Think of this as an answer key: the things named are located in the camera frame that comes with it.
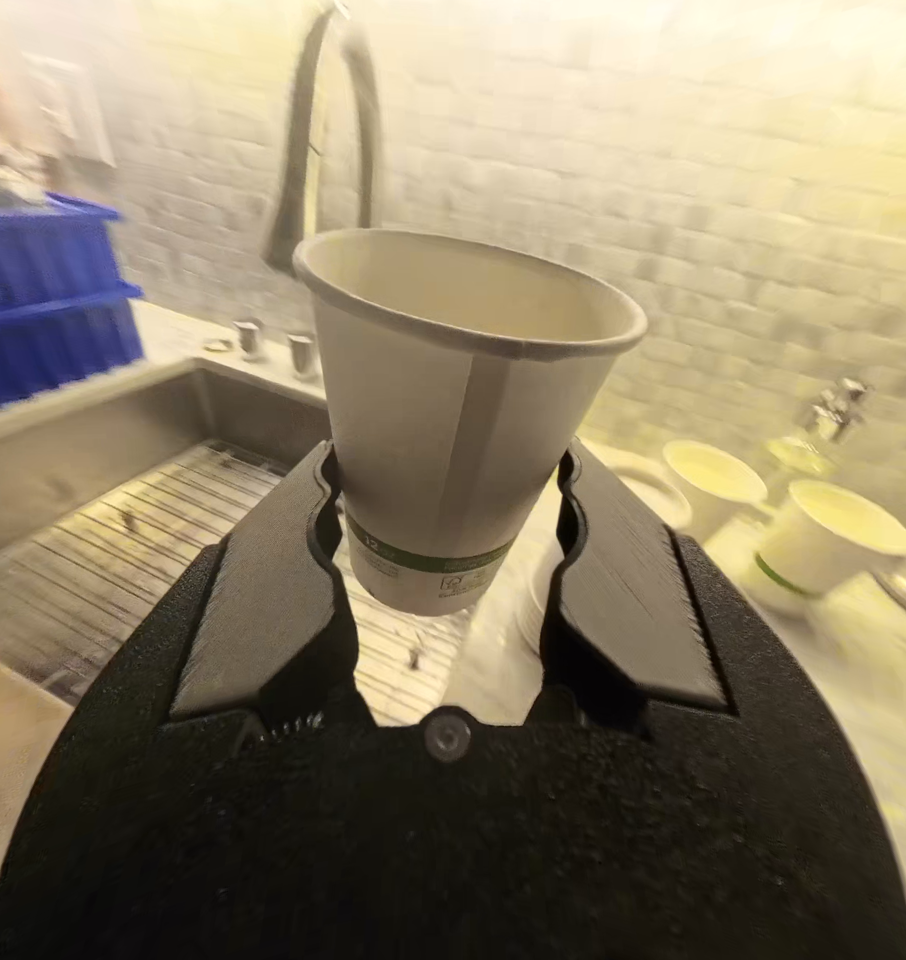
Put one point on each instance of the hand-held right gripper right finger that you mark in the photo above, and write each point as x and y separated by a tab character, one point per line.
633	592

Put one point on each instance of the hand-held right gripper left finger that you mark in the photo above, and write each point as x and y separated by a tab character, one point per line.
257	585

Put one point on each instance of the white paper cup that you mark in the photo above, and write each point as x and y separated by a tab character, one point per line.
712	487
423	420
820	555

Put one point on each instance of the blue plastic bin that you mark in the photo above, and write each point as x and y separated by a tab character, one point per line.
40	255
47	360

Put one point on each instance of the marble desk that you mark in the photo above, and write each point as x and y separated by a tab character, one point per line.
858	675

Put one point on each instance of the stainless steel sink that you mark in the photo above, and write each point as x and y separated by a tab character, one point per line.
85	442

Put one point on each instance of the clear glass soap dispenser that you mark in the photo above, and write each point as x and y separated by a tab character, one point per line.
835	405

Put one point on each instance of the stainless pull-down faucet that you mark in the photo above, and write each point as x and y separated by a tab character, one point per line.
295	187

